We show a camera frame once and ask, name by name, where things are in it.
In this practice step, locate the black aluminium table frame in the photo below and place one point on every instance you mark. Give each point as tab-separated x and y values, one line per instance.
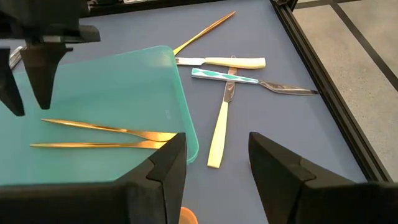
340	109

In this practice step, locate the teal plastic bin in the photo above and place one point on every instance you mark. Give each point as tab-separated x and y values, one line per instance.
109	93

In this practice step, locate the grey-blue table mat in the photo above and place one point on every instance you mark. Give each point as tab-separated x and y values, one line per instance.
280	124

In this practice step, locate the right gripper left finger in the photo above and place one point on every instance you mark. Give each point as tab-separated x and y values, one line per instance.
93	205

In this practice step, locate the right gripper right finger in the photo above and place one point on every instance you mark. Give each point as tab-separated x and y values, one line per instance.
326	205

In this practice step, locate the orange plastic bin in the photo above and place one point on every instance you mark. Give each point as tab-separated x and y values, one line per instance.
187	217

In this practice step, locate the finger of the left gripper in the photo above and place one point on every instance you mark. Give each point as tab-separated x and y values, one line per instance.
43	77
7	84

